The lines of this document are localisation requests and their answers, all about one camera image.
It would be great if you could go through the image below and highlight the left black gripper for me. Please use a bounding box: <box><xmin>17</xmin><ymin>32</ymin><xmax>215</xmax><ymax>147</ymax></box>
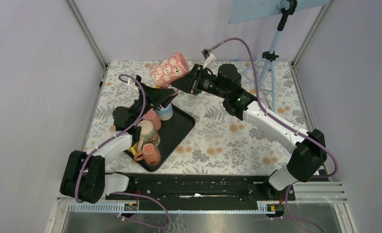
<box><xmin>130</xmin><ymin>83</ymin><xmax>178</xmax><ymax>125</ymax></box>

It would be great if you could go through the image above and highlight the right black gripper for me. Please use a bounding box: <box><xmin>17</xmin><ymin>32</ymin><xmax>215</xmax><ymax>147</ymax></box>
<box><xmin>171</xmin><ymin>64</ymin><xmax>229</xmax><ymax>100</ymax></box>

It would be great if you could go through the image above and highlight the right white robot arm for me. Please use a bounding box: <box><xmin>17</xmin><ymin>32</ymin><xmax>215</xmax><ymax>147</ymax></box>
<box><xmin>171</xmin><ymin>64</ymin><xmax>327</xmax><ymax>200</ymax></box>

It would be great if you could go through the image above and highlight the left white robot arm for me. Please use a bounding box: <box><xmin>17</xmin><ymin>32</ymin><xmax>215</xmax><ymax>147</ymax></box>
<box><xmin>59</xmin><ymin>74</ymin><xmax>176</xmax><ymax>204</ymax></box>

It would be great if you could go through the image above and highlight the light blue mug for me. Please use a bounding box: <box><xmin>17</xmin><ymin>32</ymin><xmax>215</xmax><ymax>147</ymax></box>
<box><xmin>156</xmin><ymin>103</ymin><xmax>174</xmax><ymax>121</ymax></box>

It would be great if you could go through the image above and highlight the plain pink mug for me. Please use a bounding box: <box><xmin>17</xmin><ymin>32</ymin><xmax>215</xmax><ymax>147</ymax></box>
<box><xmin>142</xmin><ymin>109</ymin><xmax>162</xmax><ymax>131</ymax></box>

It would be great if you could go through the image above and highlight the cream floral mug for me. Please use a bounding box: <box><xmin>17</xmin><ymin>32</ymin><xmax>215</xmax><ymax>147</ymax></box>
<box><xmin>137</xmin><ymin>120</ymin><xmax>161</xmax><ymax>151</ymax></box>

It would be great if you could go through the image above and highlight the salmon textured square mug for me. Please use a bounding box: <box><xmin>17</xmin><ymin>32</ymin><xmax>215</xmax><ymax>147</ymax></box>
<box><xmin>134</xmin><ymin>143</ymin><xmax>162</xmax><ymax>166</ymax></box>

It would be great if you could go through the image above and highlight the yellow mug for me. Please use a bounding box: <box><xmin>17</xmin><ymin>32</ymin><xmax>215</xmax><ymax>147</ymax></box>
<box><xmin>128</xmin><ymin>142</ymin><xmax>139</xmax><ymax>155</ymax></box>

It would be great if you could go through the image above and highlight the black plastic tray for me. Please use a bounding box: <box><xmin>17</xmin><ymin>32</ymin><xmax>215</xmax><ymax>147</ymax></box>
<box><xmin>136</xmin><ymin>104</ymin><xmax>196</xmax><ymax>172</ymax></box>

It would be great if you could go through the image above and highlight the light blue tripod stand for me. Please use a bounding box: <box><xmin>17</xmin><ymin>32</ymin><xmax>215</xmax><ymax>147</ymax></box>
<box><xmin>229</xmin><ymin>0</ymin><xmax>330</xmax><ymax>120</ymax></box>

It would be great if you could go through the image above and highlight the floral tablecloth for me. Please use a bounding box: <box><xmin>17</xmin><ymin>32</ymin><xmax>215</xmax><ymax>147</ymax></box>
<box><xmin>84</xmin><ymin>61</ymin><xmax>307</xmax><ymax>175</ymax></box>

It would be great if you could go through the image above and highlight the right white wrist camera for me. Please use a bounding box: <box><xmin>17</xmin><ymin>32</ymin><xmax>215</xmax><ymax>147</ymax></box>
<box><xmin>201</xmin><ymin>48</ymin><xmax>216</xmax><ymax>68</ymax></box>

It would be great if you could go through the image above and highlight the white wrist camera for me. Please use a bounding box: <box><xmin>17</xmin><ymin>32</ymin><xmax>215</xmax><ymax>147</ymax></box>
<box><xmin>201</xmin><ymin>48</ymin><xmax>216</xmax><ymax>68</ymax></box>
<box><xmin>127</xmin><ymin>78</ymin><xmax>139</xmax><ymax>91</ymax></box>

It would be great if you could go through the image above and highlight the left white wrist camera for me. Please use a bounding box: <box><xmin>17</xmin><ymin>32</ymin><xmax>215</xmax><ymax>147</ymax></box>
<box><xmin>127</xmin><ymin>78</ymin><xmax>139</xmax><ymax>91</ymax></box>

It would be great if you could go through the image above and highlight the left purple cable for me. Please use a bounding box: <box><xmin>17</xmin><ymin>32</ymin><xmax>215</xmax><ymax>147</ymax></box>
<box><xmin>74</xmin><ymin>74</ymin><xmax>173</xmax><ymax>231</ymax></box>

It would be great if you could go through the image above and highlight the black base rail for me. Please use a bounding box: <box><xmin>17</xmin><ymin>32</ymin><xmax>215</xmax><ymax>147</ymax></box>
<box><xmin>106</xmin><ymin>173</ymin><xmax>295</xmax><ymax>212</ymax></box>

